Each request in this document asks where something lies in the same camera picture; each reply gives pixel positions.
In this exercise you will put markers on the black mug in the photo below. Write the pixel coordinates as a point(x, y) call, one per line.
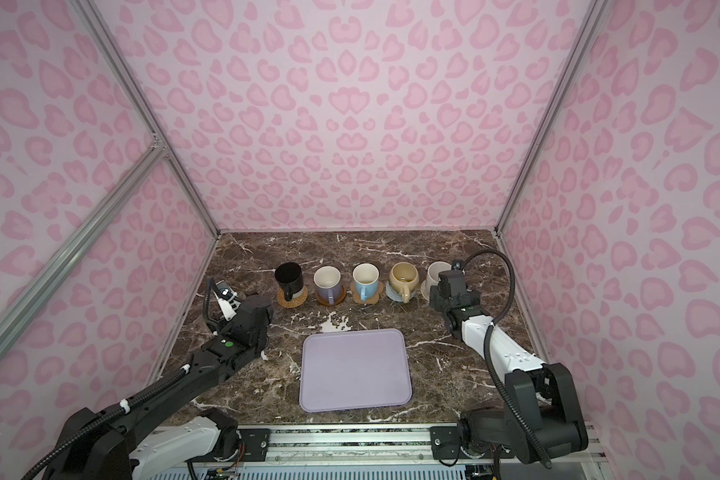
point(289, 277)

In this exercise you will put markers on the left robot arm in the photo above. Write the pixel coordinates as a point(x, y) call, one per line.
point(119, 442)

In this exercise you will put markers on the aluminium frame diagonal beam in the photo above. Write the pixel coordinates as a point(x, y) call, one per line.
point(17, 317)

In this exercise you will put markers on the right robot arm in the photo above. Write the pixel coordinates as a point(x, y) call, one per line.
point(541, 419)

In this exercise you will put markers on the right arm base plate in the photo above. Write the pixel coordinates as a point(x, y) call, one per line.
point(446, 445)

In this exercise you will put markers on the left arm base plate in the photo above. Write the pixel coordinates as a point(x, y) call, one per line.
point(243, 445)

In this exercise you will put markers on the blue-grey woven round coaster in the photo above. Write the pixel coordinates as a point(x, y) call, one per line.
point(402, 292)

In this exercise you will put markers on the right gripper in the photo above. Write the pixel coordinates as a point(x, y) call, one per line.
point(437, 297)

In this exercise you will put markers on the lavender serving tray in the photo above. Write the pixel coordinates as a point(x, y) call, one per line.
point(352, 370)

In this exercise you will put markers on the yellow beige mug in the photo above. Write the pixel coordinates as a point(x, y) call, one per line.
point(403, 272)

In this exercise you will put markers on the white mug blue handle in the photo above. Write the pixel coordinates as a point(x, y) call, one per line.
point(365, 281)

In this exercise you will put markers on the aluminium front rail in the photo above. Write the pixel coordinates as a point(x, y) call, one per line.
point(379, 451)

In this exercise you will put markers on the brown wooden round coaster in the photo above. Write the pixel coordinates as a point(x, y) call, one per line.
point(333, 301)

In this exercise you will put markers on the white mug lavender outside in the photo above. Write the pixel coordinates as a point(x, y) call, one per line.
point(327, 281)

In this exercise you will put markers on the beige speckled woven coaster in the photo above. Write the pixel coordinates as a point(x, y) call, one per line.
point(425, 290)

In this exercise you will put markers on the woven rattan round coaster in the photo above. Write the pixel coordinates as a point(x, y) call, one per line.
point(295, 300)

